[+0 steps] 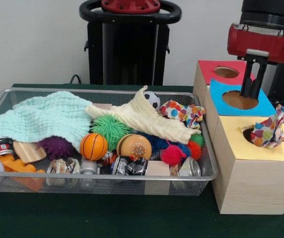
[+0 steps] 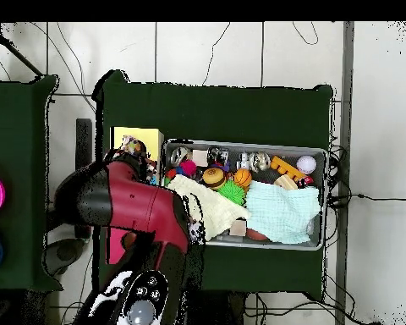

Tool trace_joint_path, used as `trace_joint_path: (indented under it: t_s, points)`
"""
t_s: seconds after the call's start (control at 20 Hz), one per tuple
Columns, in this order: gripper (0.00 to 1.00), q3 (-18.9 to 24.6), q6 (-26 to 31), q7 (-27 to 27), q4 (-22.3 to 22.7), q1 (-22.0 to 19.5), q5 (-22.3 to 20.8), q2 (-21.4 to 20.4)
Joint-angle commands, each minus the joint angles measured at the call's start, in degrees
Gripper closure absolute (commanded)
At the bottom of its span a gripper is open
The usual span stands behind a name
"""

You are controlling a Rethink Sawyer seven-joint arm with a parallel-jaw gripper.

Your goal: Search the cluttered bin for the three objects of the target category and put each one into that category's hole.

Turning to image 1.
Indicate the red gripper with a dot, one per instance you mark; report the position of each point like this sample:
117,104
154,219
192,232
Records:
258,43

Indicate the colourful polka dot cloth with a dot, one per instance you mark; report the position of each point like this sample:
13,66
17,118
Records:
265,134
179,111

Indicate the wooden box with three holes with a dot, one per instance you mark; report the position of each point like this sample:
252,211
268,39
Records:
253,186

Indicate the shallow mesh bin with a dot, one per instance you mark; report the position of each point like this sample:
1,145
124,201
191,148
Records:
107,184

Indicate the small toy soccer ball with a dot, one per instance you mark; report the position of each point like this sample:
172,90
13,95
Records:
153,99

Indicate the crushed silver can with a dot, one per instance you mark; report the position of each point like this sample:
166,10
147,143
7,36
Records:
192,168

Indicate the cream waffle cloth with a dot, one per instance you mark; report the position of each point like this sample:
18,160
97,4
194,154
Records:
151,121

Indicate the hamburger toy ball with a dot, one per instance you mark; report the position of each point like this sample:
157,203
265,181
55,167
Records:
133,147

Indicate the green spiky rubber ball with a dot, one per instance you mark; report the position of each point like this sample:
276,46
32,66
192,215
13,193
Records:
107,127

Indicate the orange toy basketball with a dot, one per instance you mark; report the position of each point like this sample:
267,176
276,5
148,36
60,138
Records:
93,146

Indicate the purple spiky rubber ball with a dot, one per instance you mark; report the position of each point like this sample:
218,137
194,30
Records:
56,147

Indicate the mint green waffle cloth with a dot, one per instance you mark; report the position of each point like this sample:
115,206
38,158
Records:
45,116

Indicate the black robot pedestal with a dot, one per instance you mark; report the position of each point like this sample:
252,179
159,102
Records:
122,62

